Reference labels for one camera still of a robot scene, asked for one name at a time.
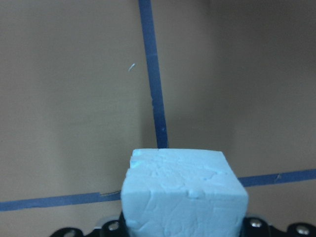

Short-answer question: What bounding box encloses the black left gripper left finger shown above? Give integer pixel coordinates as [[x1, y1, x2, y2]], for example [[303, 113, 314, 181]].
[[50, 212, 128, 237]]

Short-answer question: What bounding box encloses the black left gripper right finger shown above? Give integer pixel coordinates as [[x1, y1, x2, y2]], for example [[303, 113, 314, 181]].
[[239, 212, 316, 237]]

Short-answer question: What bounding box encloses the light blue block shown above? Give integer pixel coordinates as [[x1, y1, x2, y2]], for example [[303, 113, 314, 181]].
[[120, 149, 248, 237]]

